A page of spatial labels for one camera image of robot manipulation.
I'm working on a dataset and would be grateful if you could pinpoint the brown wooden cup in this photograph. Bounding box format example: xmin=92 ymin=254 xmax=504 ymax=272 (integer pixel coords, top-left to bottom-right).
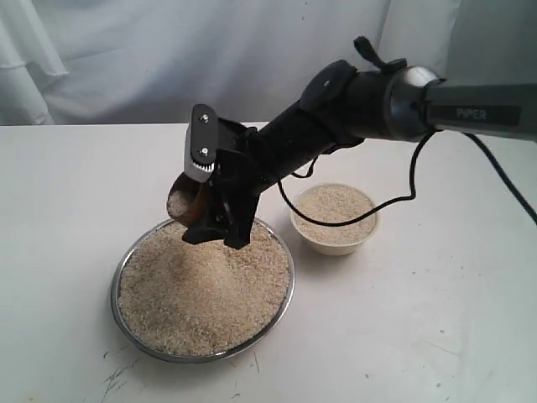
xmin=166 ymin=172 xmax=212 ymax=228

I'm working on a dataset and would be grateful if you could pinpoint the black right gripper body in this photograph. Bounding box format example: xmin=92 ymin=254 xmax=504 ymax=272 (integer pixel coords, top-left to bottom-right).
xmin=182 ymin=104 xmax=259 ymax=218

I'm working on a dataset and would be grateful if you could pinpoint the white backdrop curtain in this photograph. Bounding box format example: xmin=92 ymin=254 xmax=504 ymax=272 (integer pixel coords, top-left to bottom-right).
xmin=1 ymin=0 xmax=536 ymax=126

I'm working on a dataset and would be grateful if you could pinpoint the steel plate of rice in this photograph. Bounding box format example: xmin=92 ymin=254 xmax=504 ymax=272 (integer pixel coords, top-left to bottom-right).
xmin=110 ymin=220 xmax=295 ymax=364

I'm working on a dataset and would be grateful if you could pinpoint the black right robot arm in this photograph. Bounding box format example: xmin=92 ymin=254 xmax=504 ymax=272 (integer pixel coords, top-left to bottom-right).
xmin=173 ymin=37 xmax=536 ymax=249

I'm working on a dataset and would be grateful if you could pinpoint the black camera cable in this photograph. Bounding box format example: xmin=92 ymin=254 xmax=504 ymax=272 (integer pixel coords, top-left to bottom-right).
xmin=274 ymin=98 xmax=537 ymax=227

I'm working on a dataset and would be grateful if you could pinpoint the white bowl of rice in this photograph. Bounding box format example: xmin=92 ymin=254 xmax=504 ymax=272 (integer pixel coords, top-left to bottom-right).
xmin=290 ymin=183 xmax=379 ymax=256

